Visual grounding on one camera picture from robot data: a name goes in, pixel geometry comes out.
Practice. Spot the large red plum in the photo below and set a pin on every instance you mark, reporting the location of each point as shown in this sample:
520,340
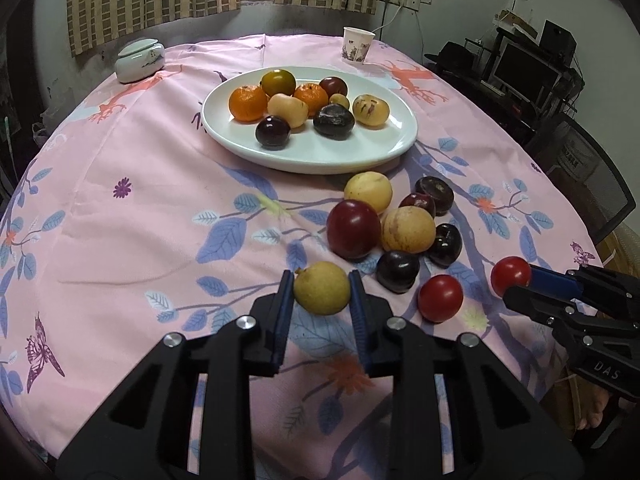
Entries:
353,229

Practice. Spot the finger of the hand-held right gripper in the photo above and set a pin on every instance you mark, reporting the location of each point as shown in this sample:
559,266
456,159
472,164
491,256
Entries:
535,302
550,280

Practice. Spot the white lidded ceramic jar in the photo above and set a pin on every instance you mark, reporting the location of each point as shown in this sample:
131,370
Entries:
140,62

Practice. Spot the printed paper cup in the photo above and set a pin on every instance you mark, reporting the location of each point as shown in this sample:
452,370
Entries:
357,46

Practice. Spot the green yellow tomato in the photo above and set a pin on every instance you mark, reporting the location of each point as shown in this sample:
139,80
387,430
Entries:
278,82

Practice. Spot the small orange mandarin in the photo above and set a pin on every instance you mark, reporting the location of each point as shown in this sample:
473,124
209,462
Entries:
311,97

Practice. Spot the black computer monitor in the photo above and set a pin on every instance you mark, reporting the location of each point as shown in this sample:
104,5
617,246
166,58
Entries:
525,67

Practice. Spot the white round plate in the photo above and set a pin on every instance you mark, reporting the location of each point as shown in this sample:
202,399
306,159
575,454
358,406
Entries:
310,152

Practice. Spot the black speaker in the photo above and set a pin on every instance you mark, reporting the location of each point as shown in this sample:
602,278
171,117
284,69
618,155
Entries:
557,37

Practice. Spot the black computer desk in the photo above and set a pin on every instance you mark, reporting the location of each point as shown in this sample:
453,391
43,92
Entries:
500,105

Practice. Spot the person's bare foot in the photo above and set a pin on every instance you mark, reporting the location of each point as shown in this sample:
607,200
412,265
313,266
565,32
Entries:
594,407

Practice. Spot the large pale yellow fruit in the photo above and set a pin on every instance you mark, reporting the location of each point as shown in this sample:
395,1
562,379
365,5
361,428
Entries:
288,109

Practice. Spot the black mesh chair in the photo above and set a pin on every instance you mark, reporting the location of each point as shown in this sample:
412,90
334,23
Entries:
585,170

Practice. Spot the dark red plum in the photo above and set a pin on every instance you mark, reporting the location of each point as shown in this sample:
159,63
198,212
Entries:
333,85

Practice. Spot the pink floral tablecloth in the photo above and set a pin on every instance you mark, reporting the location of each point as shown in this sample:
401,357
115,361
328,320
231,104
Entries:
150,220

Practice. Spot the small dark purple plum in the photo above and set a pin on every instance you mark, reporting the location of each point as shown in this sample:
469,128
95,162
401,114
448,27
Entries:
417,205

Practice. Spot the large orange mandarin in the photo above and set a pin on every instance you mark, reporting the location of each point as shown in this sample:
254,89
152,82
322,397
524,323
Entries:
247,102

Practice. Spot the black hat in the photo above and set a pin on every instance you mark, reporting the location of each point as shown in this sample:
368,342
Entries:
452,55

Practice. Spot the spotted pale yellow fruit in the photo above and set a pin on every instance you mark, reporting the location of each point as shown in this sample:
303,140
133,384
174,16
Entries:
370,110

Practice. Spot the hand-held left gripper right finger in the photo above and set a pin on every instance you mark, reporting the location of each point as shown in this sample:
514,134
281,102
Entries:
361,325

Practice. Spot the plastic bag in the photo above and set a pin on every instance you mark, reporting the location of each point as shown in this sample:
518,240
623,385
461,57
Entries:
40,134

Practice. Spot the small yellow green fruit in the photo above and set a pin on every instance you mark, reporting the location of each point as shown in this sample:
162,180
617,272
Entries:
321,287

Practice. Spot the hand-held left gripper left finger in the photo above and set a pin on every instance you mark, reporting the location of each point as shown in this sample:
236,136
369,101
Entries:
282,320

